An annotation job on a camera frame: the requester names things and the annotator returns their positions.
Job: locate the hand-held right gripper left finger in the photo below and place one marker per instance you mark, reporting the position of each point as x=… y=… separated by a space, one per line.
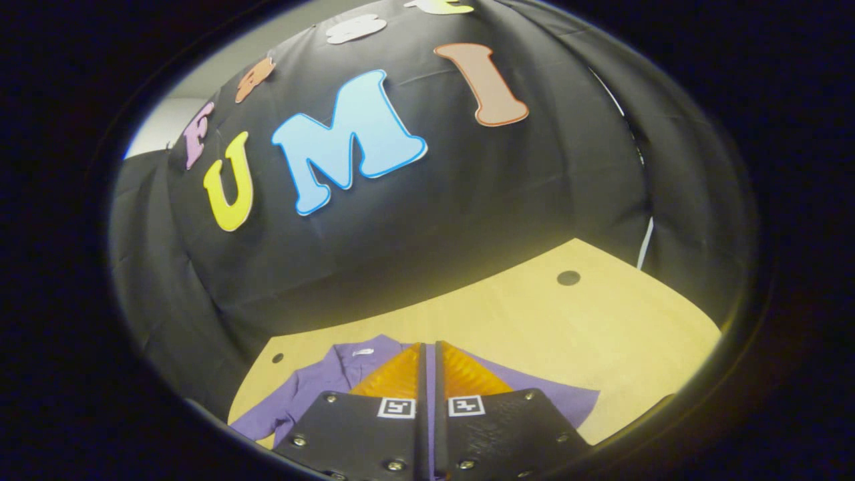
x=421 y=441

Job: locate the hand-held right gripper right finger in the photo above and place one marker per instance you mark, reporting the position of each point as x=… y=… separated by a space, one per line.
x=441 y=434

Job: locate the purple knit shirt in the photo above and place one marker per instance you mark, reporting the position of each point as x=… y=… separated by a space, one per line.
x=320 y=381

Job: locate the black backdrop cloth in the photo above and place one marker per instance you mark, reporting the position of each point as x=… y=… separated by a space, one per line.
x=467 y=214

